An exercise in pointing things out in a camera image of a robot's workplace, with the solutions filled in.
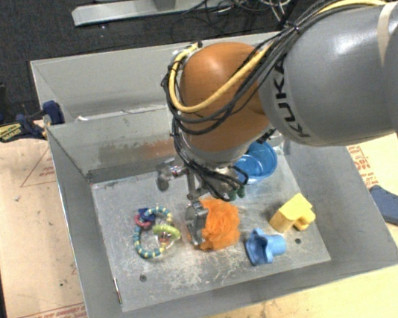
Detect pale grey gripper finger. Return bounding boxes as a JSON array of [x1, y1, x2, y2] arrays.
[[183, 199, 215, 248]]

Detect orange mesh puff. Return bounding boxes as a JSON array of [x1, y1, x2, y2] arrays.
[[189, 192, 245, 254]]

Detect blue plastic bowl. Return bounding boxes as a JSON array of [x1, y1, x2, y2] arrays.
[[232, 137, 282, 187]]

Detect blue plastic toy piece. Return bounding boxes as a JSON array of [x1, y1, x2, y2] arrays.
[[241, 223, 290, 269]]

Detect grey metal bin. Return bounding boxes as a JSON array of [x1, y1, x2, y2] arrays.
[[29, 5, 398, 318]]

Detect yellow foam block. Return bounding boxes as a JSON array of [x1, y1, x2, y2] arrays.
[[264, 190, 319, 238]]

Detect colourful beaded ring rattle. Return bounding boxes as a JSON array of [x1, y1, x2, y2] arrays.
[[127, 202, 186, 264]]

